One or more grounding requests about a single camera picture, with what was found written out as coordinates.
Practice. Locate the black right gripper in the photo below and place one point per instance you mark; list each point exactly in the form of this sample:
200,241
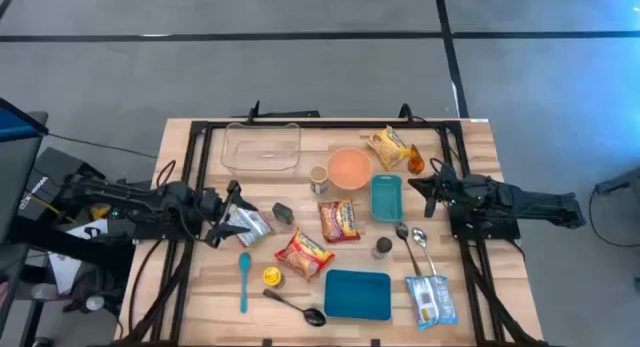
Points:
452,189

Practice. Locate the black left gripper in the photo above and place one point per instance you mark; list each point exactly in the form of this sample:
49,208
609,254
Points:
212,206

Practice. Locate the silver green food packet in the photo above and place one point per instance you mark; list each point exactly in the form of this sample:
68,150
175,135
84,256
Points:
255,227

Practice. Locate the small foil sauce packet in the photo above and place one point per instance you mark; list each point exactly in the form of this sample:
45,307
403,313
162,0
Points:
415,163

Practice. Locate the dark green spice tin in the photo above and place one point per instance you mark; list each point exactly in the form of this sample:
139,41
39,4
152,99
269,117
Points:
283,213

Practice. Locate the dark metal spoon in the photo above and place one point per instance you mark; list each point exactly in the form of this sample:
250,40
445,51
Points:
402,230

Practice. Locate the yellow ramen noodle packet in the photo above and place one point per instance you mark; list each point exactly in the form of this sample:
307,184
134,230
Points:
388,147

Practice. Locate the yellow lid spice can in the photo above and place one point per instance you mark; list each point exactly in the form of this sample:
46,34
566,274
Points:
272,277

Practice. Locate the black lid pepper shaker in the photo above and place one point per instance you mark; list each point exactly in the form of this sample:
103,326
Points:
383,247

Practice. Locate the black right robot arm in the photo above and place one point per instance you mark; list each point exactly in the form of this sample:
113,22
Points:
525,199

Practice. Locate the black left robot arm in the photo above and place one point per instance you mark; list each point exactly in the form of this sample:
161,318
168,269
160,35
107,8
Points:
145,202

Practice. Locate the blue white food packet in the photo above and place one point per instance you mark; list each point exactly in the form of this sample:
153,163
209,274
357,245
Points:
430,302

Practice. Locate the small teal tray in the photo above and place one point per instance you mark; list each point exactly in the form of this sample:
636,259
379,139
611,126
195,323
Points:
386,199

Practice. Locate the blue plastic spoon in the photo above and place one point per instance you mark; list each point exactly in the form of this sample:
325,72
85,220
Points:
244,261

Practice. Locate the silver metal spoon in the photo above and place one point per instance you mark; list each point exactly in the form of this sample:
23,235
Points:
419,236

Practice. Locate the clear plastic container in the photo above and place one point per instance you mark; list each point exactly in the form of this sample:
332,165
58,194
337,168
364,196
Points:
260,147

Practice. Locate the orange bowl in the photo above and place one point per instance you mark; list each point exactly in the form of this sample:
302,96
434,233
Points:
350,168

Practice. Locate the red ramen noodle packet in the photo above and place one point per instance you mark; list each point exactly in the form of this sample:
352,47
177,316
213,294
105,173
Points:
303,254
339,221

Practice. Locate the small beige cup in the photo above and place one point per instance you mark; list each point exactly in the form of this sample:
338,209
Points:
318,179

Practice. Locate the large teal blue bin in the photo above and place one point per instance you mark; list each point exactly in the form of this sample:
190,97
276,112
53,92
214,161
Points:
357,294

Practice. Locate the black shiny metal spoon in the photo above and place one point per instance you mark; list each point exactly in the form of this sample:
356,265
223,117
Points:
315,317

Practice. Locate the black bag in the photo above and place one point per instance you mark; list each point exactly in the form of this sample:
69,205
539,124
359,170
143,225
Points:
95,282

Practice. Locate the white capped bottle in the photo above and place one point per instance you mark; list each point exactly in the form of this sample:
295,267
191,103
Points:
95,303

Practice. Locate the black desk beam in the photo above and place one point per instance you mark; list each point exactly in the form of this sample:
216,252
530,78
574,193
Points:
60,242

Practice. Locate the white paper sheet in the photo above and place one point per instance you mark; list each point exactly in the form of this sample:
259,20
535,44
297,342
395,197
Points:
65,272

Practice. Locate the black equipment case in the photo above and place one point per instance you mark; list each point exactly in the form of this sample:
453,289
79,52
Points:
55,167

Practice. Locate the grey floor stand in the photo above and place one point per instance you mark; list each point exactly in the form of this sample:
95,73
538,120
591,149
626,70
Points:
620,182

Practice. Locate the black computer monitor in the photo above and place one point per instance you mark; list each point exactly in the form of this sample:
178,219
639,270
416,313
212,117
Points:
15,162

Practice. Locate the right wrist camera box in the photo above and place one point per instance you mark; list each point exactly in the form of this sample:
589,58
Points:
431,207

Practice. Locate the black frame bracket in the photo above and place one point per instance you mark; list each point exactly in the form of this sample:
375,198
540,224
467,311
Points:
256,112
406,113

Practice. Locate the black aluminium rig frame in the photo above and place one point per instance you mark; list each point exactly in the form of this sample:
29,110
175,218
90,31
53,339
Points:
320,123

